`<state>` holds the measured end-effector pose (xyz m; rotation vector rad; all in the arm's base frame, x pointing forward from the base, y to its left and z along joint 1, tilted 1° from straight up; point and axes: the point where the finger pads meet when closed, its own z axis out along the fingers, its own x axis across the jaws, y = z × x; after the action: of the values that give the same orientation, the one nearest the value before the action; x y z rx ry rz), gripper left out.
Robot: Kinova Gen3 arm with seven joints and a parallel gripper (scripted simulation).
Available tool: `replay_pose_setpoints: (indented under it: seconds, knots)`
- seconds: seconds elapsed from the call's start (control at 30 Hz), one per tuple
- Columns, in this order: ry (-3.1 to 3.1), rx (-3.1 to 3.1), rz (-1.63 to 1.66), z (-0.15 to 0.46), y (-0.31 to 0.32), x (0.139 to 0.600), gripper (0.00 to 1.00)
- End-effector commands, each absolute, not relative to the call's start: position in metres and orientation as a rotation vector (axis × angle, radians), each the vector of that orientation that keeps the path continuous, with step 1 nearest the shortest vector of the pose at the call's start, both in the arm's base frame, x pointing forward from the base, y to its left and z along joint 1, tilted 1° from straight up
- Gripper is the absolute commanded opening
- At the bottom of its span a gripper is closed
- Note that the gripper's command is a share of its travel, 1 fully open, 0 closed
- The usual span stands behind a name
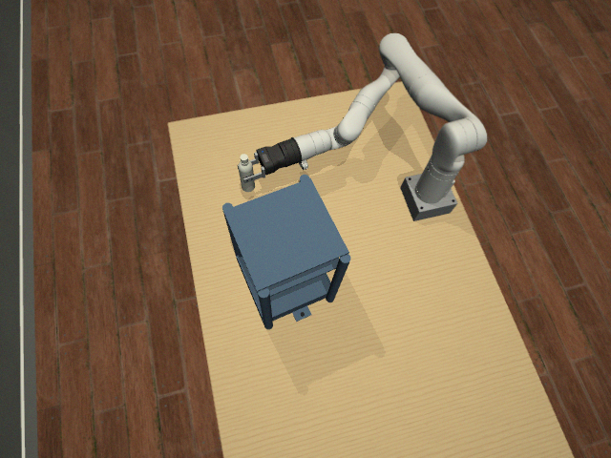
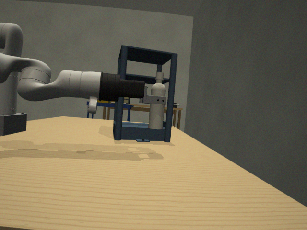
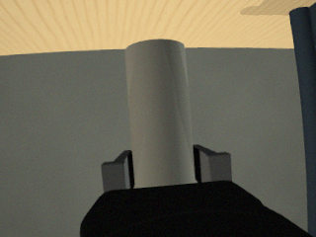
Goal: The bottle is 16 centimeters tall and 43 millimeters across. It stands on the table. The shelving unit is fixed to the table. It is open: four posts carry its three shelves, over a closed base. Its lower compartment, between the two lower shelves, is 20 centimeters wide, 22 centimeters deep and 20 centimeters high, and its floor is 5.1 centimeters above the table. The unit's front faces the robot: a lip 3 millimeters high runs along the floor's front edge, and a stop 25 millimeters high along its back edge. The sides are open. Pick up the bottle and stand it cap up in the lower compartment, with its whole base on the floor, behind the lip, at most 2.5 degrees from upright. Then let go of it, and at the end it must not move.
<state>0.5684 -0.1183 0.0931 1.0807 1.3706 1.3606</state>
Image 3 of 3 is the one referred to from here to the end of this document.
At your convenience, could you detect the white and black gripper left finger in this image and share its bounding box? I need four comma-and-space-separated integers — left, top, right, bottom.
101, 150, 134, 193

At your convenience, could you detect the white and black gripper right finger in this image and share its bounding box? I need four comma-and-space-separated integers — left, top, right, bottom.
194, 144, 232, 183

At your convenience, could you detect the grey cylinder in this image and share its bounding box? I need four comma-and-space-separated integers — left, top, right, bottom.
124, 39, 196, 189

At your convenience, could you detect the blue shelving unit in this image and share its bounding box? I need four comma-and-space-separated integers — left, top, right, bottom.
288, 2, 316, 237

